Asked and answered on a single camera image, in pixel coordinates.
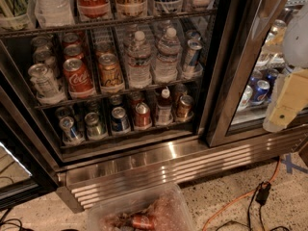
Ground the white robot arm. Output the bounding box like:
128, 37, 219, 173
263, 4, 308, 133

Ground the steel fridge glass door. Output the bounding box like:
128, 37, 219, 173
205, 0, 307, 147

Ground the right water bottle middle shelf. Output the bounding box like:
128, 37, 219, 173
153, 27, 181, 83

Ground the white cap juice bottle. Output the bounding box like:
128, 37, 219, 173
155, 89, 172, 125

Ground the red can bottom shelf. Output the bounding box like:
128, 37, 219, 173
134, 102, 152, 130

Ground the left water bottle middle shelf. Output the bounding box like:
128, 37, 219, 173
126, 31, 152, 89

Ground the stainless steel fridge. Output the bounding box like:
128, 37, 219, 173
0, 0, 307, 212

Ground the red Coca-Cola bottle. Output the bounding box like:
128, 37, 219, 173
77, 0, 111, 21

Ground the clear water bottle top shelf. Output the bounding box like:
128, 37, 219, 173
35, 0, 74, 28

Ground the blue Pepsi can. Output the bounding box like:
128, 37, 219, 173
250, 80, 270, 105

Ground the white can behind glass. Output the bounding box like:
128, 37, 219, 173
238, 85, 253, 111

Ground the blue silver energy can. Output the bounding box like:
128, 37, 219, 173
182, 39, 203, 79

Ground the copper can bottom right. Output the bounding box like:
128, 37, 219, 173
176, 94, 193, 121

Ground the black power adapter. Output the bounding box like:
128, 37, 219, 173
255, 182, 271, 206

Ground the dark blue can bottom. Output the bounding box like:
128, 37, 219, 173
111, 107, 131, 135

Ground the clear plastic bin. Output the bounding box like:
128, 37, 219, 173
87, 183, 195, 231

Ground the gold soda can front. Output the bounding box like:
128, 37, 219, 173
98, 53, 125, 93

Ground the red can in bin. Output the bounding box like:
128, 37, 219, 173
131, 215, 155, 230

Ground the green silver can bottom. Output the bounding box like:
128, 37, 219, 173
85, 113, 108, 141

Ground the red Coca-Cola can front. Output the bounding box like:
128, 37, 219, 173
64, 58, 95, 99

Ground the blue white can bottom left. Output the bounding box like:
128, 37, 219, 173
59, 116, 85, 144

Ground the silver white can front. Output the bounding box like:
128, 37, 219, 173
28, 64, 66, 105

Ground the green striped drink carton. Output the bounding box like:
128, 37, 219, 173
0, 0, 36, 31

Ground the orange extension cable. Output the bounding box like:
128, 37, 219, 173
201, 156, 283, 231

